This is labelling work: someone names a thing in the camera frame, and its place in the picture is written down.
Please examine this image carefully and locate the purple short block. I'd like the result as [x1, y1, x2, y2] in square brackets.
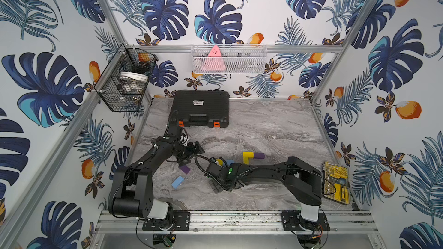
[253, 152, 265, 159]

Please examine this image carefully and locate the dark purple block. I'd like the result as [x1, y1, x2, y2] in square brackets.
[179, 166, 191, 174]

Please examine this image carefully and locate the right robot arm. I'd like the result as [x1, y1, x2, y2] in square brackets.
[202, 156, 324, 222]

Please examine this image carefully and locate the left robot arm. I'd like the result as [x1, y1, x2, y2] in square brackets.
[108, 137, 205, 220]

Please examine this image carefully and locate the black plastic tool case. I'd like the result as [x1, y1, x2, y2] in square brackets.
[168, 90, 230, 128]

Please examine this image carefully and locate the pink triangle item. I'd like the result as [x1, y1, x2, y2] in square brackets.
[201, 45, 226, 72]

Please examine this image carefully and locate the yellow screwdriver bit set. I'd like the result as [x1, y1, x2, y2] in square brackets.
[323, 161, 350, 205]

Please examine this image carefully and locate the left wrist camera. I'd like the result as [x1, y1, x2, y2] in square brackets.
[165, 122, 182, 139]

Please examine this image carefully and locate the black wire basket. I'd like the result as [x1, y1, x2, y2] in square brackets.
[94, 44, 159, 113]

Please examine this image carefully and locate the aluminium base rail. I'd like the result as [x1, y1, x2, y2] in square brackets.
[95, 211, 379, 235]

